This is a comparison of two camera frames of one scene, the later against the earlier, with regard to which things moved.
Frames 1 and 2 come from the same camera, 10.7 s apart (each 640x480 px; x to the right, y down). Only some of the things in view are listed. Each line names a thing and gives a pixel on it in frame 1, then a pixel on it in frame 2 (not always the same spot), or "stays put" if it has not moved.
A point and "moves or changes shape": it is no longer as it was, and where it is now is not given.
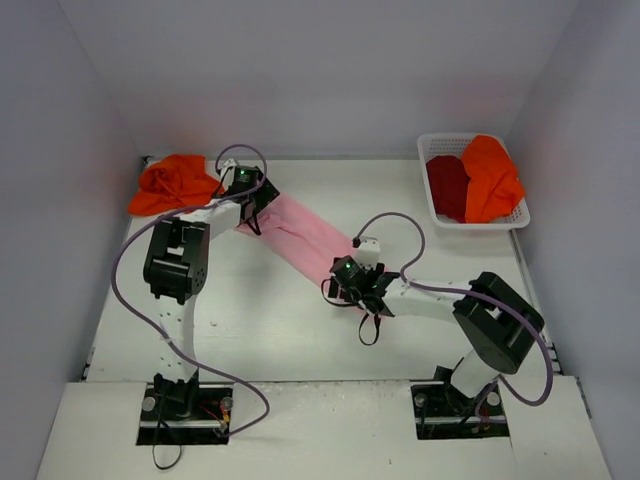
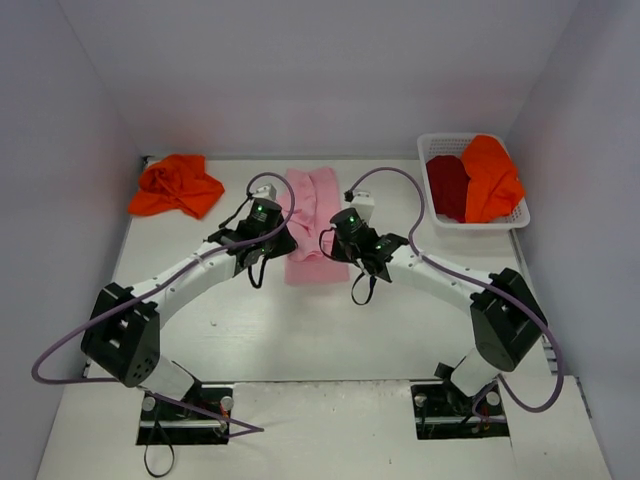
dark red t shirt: (448, 182) stays put
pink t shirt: (292, 229) moves or changes shape
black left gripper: (270, 190) → (282, 242)
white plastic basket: (432, 145) stays put
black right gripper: (338, 288) → (338, 250)
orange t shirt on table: (174, 184) stays put
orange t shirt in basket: (493, 186) stays put
